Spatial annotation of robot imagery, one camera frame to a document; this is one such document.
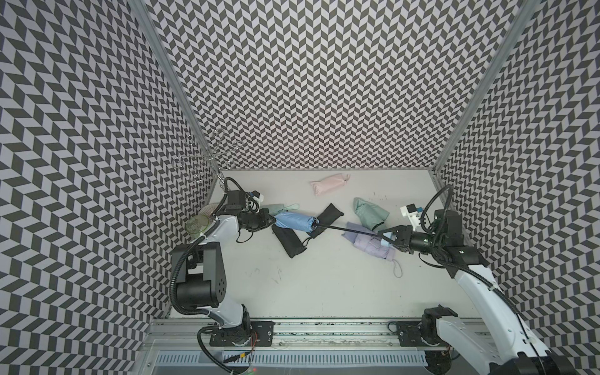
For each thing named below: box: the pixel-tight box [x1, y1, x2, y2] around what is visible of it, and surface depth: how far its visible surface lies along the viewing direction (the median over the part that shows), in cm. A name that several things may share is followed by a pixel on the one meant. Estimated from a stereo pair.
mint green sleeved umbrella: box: [353, 196, 390, 232], surface depth 101 cm
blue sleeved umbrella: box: [274, 212, 387, 240], surface depth 87 cm
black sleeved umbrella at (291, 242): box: [271, 224, 308, 259], surface depth 95 cm
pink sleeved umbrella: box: [310, 173, 351, 196], surface depth 111 cm
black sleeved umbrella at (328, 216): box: [306, 202, 345, 239], surface depth 100 cm
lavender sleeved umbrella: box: [353, 234, 396, 262], surface depth 91 cm
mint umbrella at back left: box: [260, 203, 300, 217], surface depth 104 cm
